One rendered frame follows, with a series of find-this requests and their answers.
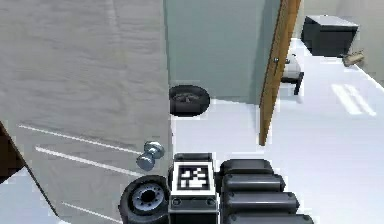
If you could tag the silver round door knob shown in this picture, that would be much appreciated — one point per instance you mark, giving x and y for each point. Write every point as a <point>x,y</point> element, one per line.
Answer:
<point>150,155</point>

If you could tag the small silver door knob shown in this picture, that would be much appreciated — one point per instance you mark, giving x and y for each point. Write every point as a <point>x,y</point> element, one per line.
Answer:
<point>276,60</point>

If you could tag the black round bin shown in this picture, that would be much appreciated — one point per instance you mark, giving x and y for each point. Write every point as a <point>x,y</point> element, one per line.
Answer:
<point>188,100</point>

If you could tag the brown wooden door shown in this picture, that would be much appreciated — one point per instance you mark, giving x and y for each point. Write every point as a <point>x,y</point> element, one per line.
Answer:
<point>276,66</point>

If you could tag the black box cabinet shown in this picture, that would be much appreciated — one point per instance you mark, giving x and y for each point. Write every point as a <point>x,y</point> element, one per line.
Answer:
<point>328,35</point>

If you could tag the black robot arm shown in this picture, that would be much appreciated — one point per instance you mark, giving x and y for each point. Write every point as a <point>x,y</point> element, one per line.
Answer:
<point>246,196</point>

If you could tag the small tan object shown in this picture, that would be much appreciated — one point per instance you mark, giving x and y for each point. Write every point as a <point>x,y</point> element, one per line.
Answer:
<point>352,58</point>

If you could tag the pale grey wooden door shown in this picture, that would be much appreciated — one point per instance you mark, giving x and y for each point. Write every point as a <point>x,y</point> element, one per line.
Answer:
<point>83,83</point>

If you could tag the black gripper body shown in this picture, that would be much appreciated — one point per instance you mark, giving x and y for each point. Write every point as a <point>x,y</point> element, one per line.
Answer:
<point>146,199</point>

